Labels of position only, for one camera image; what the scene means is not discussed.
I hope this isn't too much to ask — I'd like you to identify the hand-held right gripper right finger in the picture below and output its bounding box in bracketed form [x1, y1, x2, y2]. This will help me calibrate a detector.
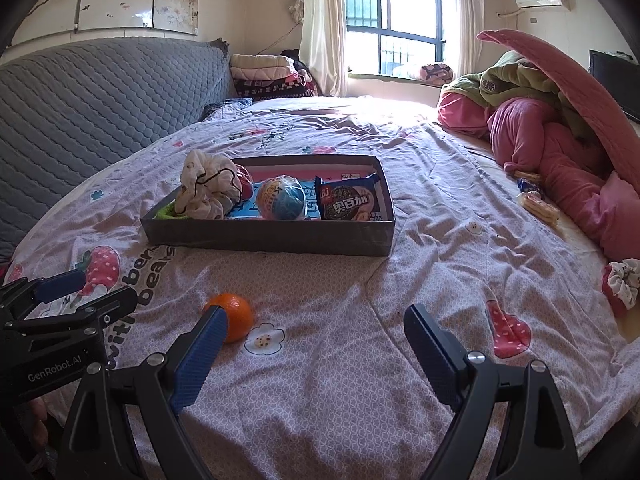
[403, 304, 584, 480]

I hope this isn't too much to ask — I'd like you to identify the dark blue cookie packet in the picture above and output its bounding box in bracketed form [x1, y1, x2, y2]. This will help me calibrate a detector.
[314, 172, 385, 223]

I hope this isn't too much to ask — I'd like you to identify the black television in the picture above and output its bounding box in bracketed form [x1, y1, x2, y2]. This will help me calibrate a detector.
[589, 49, 640, 124]

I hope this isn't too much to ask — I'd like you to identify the person's left hand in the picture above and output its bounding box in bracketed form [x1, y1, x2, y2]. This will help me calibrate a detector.
[27, 399, 51, 454]

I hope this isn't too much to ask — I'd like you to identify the green fuzzy ring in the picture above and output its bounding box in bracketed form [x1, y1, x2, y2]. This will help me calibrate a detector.
[153, 202, 191, 221]

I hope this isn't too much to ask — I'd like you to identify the cream window curtain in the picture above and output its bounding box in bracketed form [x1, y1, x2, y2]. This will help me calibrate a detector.
[299, 0, 351, 97]
[450, 0, 489, 81]

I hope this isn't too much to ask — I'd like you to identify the orange tangerine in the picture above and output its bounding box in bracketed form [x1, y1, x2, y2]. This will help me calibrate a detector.
[202, 292, 255, 345]

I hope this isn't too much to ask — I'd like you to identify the red white plastic ball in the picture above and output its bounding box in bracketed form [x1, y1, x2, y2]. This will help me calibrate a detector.
[235, 164, 255, 202]

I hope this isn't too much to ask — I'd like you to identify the dark patterned cloth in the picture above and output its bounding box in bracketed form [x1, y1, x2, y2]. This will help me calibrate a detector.
[202, 97, 254, 121]

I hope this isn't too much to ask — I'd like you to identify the barred window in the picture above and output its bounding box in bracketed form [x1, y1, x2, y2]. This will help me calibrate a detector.
[344, 0, 464, 81]

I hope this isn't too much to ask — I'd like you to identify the stack of folded blankets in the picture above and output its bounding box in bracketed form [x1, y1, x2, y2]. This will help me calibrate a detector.
[229, 54, 319, 101]

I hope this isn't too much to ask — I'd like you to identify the grey shallow cardboard box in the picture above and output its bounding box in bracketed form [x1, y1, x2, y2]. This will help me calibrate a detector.
[140, 155, 397, 257]

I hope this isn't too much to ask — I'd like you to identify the white drawstring bag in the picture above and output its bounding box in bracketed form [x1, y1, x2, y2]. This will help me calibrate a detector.
[173, 150, 246, 221]

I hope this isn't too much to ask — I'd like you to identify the grey quilted headboard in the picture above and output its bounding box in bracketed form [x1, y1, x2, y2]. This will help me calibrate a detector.
[0, 39, 237, 261]

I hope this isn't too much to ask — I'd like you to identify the folded patterned cloth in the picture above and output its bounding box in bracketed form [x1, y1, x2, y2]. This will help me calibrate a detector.
[419, 62, 455, 86]

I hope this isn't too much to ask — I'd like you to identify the floral wall panel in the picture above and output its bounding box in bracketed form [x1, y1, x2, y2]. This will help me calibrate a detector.
[10, 0, 202, 47]

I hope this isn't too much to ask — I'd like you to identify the pink quilt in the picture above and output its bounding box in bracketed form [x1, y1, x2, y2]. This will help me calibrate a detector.
[437, 92, 640, 262]

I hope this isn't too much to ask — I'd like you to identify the yellow bread packet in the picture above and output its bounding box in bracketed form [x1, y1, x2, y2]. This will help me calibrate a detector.
[520, 192, 561, 227]

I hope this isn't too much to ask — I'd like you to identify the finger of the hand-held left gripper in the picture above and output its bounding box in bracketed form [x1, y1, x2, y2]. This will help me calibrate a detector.
[4, 287, 139, 337]
[0, 269, 87, 322]

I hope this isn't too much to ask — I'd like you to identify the green blanket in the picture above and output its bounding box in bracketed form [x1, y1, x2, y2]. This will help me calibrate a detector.
[440, 51, 601, 142]

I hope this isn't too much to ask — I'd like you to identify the white pink scrunchie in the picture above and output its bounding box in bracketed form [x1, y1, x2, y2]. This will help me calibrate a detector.
[601, 258, 640, 319]

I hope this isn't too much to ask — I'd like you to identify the printed pink bed sheet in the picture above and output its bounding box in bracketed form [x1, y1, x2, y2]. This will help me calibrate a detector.
[0, 95, 640, 480]

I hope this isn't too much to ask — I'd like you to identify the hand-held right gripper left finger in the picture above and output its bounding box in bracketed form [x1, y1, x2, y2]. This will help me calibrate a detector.
[60, 304, 229, 480]

